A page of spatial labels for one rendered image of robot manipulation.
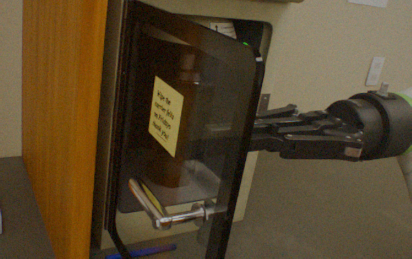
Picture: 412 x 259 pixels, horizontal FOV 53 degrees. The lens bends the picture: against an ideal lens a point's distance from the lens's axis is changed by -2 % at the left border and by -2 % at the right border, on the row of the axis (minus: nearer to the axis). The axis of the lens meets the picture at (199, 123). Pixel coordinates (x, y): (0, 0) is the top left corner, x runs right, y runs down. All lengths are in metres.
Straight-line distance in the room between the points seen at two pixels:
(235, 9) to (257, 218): 0.47
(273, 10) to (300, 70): 0.73
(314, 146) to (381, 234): 0.62
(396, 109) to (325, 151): 0.14
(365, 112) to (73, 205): 0.41
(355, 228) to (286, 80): 0.60
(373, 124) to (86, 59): 0.36
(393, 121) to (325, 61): 0.99
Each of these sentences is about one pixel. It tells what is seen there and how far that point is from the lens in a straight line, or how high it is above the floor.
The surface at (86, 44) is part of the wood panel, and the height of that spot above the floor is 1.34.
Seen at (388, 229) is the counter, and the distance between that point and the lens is 1.10.
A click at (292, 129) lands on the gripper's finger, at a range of 0.48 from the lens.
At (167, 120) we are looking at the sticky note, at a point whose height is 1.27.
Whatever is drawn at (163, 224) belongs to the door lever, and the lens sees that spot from 0.43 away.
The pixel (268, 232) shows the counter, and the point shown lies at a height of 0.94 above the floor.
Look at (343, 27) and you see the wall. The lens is 1.57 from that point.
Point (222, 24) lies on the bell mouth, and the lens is 0.75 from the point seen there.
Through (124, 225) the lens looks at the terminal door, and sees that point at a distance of 0.68.
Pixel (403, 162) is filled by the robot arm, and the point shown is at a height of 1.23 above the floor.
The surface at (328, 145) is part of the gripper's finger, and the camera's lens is 0.49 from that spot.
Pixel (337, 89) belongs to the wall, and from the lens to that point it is 1.65.
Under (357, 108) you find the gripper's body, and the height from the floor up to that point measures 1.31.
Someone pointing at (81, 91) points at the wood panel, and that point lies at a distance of 0.55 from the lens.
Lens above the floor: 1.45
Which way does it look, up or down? 21 degrees down
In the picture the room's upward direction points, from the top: 9 degrees clockwise
